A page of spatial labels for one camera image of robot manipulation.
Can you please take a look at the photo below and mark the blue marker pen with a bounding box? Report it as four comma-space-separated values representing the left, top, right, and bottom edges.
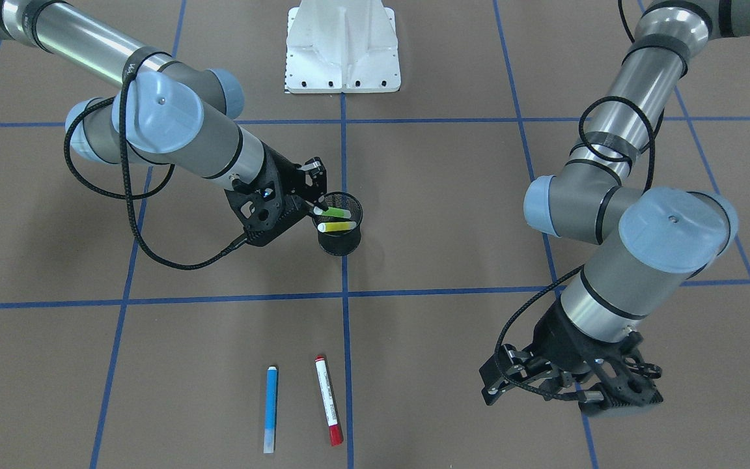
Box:
262, 365, 279, 455

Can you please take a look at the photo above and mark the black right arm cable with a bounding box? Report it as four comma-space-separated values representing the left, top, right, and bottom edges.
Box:
63, 51, 249, 272

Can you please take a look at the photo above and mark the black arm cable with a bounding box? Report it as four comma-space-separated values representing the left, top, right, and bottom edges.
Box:
493, 0, 665, 365
63, 51, 249, 272

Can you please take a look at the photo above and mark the yellow highlighter pen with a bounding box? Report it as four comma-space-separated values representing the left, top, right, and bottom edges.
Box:
316, 221, 358, 236

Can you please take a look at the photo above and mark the red white marker pen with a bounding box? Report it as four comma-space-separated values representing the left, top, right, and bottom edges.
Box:
314, 354, 344, 446

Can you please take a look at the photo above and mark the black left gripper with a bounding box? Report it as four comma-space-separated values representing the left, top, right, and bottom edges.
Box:
479, 301, 664, 418

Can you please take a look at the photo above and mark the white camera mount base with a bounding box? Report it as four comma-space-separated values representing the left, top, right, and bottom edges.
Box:
284, 1, 402, 94

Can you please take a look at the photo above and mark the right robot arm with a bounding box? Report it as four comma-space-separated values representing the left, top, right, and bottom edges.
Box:
0, 1, 327, 247

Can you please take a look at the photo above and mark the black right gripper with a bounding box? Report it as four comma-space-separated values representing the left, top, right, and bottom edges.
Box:
225, 145, 329, 247

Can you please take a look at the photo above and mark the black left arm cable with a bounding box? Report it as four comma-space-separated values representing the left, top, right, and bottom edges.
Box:
493, 0, 665, 365

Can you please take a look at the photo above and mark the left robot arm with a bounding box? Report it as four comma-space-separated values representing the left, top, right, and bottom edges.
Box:
479, 1, 750, 416

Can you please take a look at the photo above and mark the black mesh pen cup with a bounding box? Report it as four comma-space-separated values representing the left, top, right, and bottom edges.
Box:
312, 191, 363, 257

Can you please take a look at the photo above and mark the green highlighter pen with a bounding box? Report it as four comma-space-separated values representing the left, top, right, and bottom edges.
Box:
321, 206, 352, 220

